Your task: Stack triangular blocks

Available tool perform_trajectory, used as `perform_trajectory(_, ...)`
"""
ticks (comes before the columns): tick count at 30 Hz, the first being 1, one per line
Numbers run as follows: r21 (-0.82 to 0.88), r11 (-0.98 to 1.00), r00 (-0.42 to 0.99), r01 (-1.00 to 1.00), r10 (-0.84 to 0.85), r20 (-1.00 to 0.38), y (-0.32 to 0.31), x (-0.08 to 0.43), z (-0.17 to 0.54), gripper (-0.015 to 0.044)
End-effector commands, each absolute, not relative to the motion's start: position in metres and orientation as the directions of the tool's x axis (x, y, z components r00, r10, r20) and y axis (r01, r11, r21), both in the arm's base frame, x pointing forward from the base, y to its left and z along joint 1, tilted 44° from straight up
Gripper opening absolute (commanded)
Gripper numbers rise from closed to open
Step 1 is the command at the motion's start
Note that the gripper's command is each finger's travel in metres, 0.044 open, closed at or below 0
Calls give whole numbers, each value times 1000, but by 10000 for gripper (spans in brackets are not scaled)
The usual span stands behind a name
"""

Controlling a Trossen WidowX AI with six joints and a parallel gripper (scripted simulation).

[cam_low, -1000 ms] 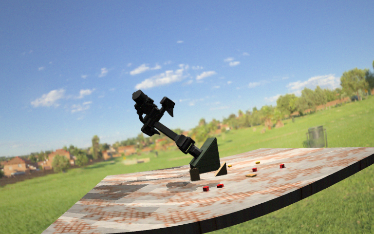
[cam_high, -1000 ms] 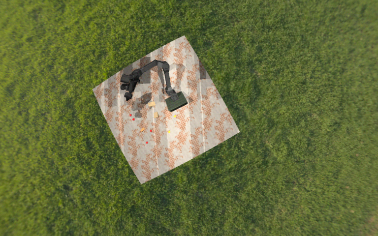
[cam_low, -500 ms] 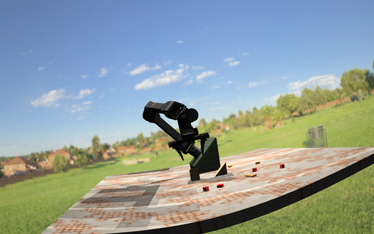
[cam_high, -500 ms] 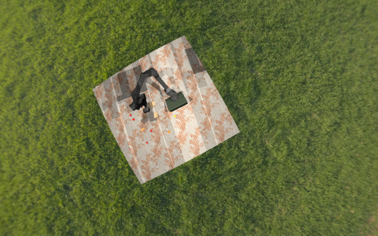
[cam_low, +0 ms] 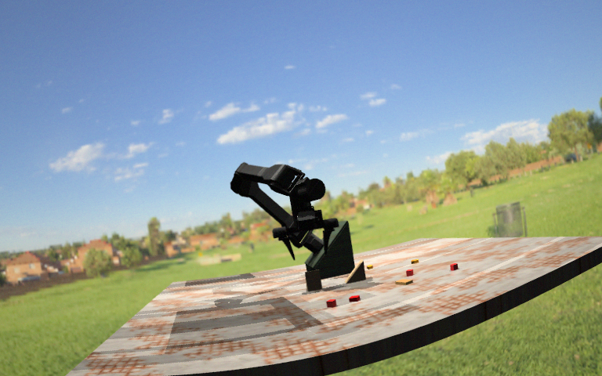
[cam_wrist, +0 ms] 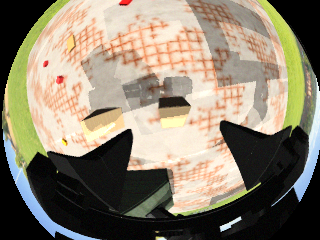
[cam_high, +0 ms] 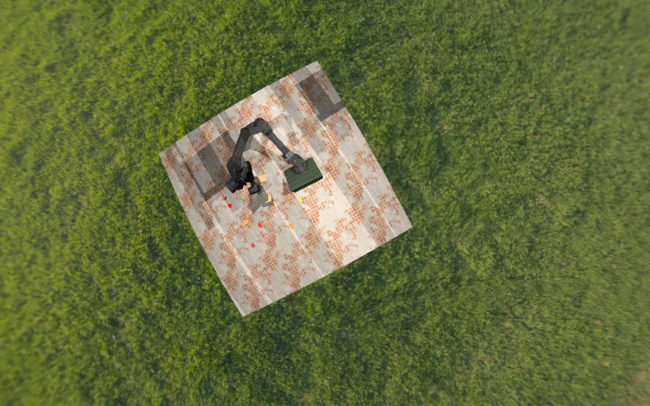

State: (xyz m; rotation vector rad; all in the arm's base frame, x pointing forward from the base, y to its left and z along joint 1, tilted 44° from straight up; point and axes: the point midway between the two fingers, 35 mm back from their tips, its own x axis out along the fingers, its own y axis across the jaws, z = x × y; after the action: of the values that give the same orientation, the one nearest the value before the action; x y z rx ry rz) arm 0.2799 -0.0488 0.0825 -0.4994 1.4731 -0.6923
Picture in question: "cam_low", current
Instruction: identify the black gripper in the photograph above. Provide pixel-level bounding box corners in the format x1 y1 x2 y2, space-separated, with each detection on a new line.
272 203 339 260

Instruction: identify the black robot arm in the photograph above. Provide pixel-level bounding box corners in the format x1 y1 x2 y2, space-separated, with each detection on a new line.
230 162 325 255

